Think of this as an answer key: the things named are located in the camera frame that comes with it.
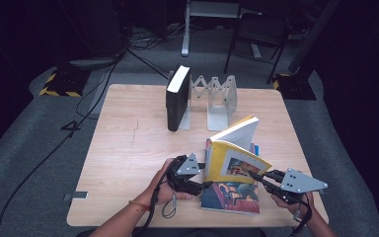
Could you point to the black yellow striped stand base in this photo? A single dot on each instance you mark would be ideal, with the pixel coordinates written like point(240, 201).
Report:
point(296, 89)
point(62, 84)

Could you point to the colourful painted cover book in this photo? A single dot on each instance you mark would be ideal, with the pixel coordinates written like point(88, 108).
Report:
point(233, 197)

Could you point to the white expandable bookend rack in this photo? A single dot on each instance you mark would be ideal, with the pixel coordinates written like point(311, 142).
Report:
point(218, 115)

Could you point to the grey tape strip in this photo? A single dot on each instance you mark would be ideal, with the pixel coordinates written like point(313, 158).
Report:
point(77, 195)

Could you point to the grey metal desk leg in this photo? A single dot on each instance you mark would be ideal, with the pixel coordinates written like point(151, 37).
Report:
point(186, 33)

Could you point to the person's left hand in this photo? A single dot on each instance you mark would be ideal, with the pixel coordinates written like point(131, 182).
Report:
point(161, 191)

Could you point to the person's right hand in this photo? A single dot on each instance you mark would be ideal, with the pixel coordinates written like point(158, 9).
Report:
point(297, 209)

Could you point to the dark slanted pole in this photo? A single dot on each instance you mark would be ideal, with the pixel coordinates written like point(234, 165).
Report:
point(312, 36)

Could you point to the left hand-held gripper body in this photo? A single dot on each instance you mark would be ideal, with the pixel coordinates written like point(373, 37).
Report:
point(181, 177)

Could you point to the grey flat stand base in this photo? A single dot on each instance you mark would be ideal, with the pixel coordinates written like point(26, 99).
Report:
point(95, 62)

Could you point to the black book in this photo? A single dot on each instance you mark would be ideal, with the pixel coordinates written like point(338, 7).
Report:
point(176, 105)

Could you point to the black chair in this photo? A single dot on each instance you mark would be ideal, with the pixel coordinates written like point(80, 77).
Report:
point(260, 36)

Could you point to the yellow book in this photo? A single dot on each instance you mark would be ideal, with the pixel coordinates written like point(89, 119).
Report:
point(217, 158)

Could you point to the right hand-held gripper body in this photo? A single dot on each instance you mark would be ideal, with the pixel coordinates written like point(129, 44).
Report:
point(299, 184)

